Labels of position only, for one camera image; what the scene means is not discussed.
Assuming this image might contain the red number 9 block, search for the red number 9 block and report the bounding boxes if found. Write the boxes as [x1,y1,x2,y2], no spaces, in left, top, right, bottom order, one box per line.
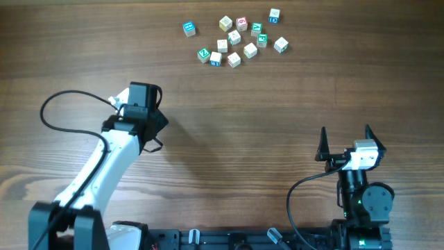
[236,17,248,32]

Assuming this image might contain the wooden block yellow green picture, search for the wooden block yellow green picture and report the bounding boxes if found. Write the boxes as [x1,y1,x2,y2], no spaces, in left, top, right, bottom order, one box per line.
[244,42,258,59]

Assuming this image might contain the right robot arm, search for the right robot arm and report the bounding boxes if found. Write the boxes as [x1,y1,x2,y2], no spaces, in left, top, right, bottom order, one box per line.
[315,125,395,250]

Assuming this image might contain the green letter Z block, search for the green letter Z block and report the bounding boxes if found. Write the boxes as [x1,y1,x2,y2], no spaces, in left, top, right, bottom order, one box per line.
[197,47,211,63]

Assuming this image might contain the plain yellow picture block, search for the plain yellow picture block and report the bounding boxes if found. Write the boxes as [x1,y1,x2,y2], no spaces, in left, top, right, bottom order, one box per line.
[217,40,228,53]

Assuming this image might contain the green letter F block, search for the green letter F block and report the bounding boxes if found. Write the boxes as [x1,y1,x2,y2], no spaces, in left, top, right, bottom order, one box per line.
[257,33,268,48]

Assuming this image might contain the wooden block right end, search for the wooden block right end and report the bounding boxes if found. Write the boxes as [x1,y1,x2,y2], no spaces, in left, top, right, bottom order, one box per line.
[273,37,289,53]

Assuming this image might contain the wooden block red picture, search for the wooden block red picture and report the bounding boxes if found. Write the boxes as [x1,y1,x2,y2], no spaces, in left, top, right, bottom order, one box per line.
[227,52,241,68]

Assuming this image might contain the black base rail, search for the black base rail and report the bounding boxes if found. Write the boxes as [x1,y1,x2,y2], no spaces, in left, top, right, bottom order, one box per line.
[107,220,393,250]

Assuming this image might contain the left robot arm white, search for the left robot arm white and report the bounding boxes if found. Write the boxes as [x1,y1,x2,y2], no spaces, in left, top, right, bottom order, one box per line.
[28,82,169,249]

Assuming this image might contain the wooden block green side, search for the wooden block green side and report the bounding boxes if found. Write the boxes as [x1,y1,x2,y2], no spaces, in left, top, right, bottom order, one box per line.
[228,30,241,46]

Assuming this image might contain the green letter V block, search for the green letter V block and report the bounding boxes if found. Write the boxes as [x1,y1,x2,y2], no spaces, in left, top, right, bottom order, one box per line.
[251,22,263,37]

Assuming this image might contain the blue top wooden block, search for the blue top wooden block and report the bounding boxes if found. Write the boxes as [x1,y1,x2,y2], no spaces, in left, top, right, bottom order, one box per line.
[182,21,196,37]

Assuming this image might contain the wooden block blue C side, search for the wooden block blue C side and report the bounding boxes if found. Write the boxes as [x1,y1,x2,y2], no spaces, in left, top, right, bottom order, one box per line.
[268,8,280,24]

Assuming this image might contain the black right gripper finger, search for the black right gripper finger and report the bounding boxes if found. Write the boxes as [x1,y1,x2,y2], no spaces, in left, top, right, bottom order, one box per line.
[317,126,330,155]
[365,124,385,150]

